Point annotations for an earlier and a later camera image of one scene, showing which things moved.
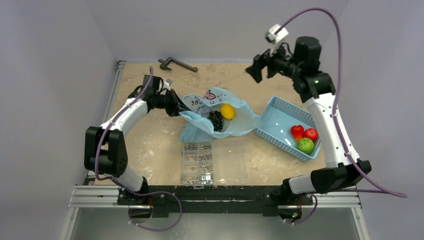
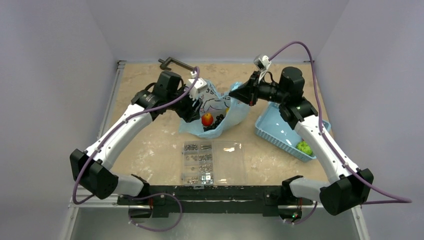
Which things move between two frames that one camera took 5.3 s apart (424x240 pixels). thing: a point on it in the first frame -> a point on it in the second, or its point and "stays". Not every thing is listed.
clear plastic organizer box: [214, 163] stays
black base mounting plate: [268, 200] stays
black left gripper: [176, 105] -> [191, 112]
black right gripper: [266, 65] -> [251, 91]
